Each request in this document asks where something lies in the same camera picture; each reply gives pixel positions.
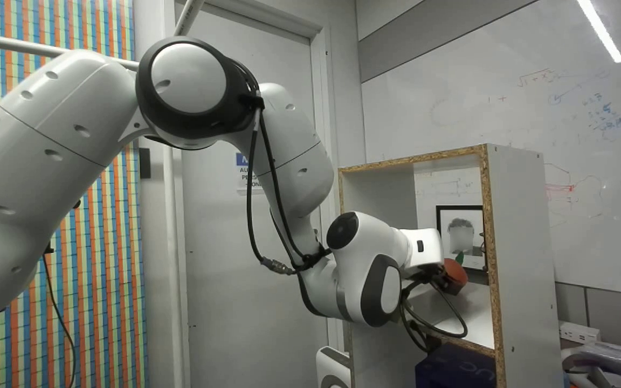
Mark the grey padded armrest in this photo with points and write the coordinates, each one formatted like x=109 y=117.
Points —
x=609 y=362

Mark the metal pole frame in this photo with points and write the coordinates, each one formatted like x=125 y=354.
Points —
x=23 y=43

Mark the blue and white door sign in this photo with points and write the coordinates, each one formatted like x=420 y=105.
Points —
x=242 y=160

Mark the dark blue bin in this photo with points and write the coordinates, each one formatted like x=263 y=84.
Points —
x=453 y=367

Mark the framed black-and-white portrait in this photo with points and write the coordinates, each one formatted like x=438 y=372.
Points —
x=462 y=240

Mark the whiteboard with scribbles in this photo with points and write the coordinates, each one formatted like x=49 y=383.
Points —
x=539 y=94

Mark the orange red peach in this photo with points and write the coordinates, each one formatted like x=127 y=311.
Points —
x=455 y=276

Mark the white shelf with particleboard edges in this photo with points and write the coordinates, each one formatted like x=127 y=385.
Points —
x=518 y=272

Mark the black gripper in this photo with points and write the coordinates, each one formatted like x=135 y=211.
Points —
x=436 y=276

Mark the white and grey chair back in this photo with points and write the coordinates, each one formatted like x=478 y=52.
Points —
x=332 y=367

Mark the grey door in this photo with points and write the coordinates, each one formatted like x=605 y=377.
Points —
x=237 y=323

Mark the small white box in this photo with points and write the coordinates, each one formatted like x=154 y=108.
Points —
x=578 y=335

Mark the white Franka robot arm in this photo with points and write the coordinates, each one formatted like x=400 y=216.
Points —
x=73 y=165

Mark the colourful striped wall panel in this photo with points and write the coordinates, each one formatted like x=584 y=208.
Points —
x=103 y=288

